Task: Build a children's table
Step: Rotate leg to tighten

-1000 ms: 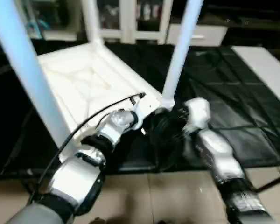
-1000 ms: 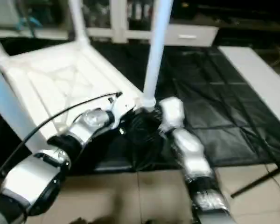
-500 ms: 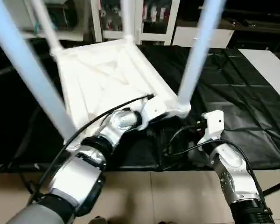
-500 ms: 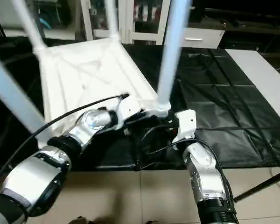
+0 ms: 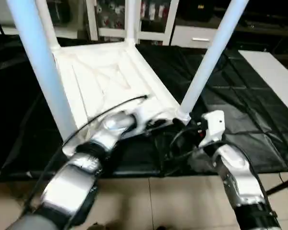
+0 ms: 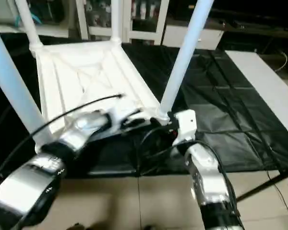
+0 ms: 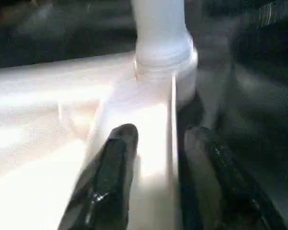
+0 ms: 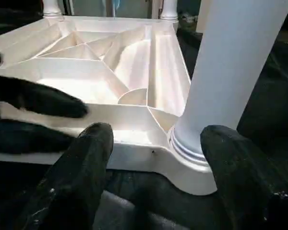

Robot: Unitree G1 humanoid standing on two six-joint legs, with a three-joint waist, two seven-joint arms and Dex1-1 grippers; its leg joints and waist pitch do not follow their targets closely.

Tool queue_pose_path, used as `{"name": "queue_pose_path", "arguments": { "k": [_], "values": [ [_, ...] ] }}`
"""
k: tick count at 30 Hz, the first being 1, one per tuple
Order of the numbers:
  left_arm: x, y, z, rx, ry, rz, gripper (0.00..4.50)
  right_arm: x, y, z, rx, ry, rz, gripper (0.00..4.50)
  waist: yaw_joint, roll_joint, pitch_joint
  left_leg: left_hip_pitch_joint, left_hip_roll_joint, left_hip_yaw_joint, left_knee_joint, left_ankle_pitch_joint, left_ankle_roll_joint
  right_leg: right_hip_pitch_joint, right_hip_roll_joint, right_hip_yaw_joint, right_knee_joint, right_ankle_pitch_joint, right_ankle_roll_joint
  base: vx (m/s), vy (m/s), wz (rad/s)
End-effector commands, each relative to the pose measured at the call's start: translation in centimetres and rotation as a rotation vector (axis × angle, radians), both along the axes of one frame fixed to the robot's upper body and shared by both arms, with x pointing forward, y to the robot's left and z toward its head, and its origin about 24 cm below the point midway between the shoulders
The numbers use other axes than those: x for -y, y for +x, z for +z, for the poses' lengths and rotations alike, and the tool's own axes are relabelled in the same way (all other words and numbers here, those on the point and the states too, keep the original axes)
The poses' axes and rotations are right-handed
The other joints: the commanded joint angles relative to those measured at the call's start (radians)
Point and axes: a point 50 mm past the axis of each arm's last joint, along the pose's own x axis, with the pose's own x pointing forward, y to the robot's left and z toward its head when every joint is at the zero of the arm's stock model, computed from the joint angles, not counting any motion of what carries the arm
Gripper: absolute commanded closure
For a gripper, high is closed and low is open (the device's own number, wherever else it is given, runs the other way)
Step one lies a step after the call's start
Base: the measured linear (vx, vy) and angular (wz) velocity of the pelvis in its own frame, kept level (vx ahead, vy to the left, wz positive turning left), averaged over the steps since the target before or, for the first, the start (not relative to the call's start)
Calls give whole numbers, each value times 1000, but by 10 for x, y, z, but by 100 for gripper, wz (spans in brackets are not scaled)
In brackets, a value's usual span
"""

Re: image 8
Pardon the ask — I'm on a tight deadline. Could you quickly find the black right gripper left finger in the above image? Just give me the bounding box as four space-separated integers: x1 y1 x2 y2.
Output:
19 122 115 230

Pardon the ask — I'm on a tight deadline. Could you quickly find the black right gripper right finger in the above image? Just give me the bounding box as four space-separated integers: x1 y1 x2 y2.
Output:
200 125 288 230

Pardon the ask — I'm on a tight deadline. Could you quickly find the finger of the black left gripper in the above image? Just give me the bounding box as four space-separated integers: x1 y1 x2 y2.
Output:
0 74 90 119
0 119 77 155

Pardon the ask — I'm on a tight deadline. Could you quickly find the white plastic table leg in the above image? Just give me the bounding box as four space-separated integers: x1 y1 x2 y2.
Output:
169 0 288 167
42 0 64 20
160 0 180 23

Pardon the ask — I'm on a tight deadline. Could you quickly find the white plastic table top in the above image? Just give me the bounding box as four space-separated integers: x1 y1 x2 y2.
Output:
0 16 219 196

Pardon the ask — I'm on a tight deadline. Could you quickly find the black work mat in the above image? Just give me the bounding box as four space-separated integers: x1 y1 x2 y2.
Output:
0 19 288 230

